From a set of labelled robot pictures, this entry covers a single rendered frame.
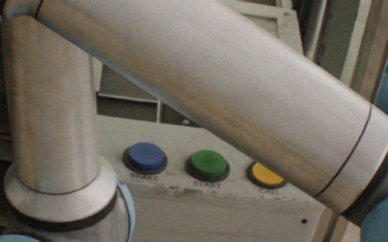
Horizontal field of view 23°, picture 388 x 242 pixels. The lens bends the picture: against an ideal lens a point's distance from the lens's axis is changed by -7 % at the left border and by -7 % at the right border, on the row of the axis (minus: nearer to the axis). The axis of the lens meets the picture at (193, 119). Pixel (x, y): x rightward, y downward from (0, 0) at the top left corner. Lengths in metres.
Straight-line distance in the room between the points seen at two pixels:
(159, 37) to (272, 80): 0.07
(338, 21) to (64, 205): 0.43
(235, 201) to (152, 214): 0.09
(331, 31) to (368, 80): 0.11
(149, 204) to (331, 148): 0.52
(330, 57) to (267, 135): 0.57
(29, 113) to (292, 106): 0.31
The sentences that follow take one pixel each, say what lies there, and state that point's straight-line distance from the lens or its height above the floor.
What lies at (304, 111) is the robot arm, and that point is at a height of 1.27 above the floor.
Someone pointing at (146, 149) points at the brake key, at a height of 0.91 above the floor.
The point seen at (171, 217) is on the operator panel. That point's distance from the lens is 1.13.
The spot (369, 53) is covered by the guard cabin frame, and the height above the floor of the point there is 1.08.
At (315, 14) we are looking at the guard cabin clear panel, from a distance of 1.48.
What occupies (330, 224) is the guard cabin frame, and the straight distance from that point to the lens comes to 1.23.
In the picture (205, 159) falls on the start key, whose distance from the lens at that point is 1.12.
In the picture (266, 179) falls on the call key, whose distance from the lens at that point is 1.13.
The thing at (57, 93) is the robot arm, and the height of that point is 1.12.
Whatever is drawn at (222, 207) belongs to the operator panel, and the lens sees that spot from 1.12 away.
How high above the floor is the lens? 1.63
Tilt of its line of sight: 38 degrees down
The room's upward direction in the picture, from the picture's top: 11 degrees clockwise
